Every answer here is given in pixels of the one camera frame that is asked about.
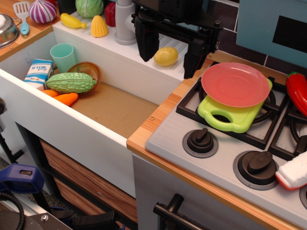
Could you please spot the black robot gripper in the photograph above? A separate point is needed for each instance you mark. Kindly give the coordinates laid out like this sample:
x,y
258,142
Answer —
x,y
183,20

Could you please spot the yellow toy potato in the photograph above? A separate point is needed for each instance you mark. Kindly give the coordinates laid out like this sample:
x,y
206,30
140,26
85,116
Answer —
x,y
166,56

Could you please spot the pink plastic plate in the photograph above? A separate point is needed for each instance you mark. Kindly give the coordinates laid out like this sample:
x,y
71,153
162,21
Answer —
x,y
235,84

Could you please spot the grey toy faucet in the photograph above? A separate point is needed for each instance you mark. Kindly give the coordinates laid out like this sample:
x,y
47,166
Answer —
x,y
125,32

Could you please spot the red toy bell pepper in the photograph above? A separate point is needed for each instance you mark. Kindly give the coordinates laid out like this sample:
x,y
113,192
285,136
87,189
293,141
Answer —
x,y
110,11

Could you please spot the yellow toy corn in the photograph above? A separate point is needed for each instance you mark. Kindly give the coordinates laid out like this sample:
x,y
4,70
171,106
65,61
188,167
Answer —
x,y
99,27

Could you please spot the brown translucent bowl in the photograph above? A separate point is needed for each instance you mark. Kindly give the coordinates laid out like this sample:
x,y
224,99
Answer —
x,y
91,69

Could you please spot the green toy cabbage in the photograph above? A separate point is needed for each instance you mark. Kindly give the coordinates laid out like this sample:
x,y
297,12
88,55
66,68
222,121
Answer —
x,y
89,8

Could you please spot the green toy cutting board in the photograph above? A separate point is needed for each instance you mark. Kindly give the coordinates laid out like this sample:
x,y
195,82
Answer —
x,y
227,118

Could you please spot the black left stove knob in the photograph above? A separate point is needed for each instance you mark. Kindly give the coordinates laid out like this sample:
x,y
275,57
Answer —
x,y
200,143

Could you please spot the black stove knob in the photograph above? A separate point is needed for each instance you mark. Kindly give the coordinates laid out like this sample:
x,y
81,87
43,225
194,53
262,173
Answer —
x,y
256,169
200,143

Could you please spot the green toy bitter gourd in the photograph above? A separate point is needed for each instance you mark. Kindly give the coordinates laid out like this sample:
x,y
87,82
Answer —
x,y
71,82

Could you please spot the yellow toy banana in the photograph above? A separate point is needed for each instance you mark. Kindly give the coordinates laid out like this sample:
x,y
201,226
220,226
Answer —
x,y
71,21

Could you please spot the teal plastic cup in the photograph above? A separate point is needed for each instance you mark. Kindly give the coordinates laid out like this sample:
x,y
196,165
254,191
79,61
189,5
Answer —
x,y
64,57

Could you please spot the orange toy carrot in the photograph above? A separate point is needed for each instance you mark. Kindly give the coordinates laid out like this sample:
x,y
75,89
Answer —
x,y
67,99
51,93

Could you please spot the white toy sink basin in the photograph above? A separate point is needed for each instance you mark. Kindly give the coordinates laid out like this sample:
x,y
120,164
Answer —
x,y
95,129

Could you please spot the black stove burner grate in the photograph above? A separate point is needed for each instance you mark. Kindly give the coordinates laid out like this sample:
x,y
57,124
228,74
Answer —
x,y
264,125

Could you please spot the orange toy carrot behind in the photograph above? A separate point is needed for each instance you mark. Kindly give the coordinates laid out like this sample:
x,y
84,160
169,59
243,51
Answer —
x,y
51,93

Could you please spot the red toy chili pepper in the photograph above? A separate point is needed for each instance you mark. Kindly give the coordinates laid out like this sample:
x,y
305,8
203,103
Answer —
x,y
296,85

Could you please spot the toy milk carton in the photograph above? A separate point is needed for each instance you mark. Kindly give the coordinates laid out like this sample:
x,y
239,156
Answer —
x,y
39,72

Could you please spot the purple white toy onion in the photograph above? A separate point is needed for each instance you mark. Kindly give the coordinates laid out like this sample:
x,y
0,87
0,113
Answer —
x,y
42,11

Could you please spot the black right burner grate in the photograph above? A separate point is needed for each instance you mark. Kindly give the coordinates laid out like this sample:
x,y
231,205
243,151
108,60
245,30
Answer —
x,y
290,138

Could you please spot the black middle stove knob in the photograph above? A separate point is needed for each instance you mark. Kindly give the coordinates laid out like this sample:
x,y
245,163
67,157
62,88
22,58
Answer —
x,y
256,169

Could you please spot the white blue toy spatula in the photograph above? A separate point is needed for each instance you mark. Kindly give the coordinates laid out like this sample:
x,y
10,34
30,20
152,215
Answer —
x,y
21,10

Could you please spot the silver metal toy pot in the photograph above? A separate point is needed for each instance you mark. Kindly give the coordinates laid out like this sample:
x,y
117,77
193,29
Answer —
x,y
9,32

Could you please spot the white red toy bottle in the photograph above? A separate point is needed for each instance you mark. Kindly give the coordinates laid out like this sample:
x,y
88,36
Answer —
x,y
293,174

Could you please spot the grey right stove knob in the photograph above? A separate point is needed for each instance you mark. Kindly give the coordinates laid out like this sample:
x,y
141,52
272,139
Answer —
x,y
303,196

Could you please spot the blue clamp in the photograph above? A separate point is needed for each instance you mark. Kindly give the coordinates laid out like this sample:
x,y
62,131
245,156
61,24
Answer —
x,y
21,179

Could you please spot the black oven door handle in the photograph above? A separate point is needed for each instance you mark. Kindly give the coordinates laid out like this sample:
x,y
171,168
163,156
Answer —
x,y
170,219

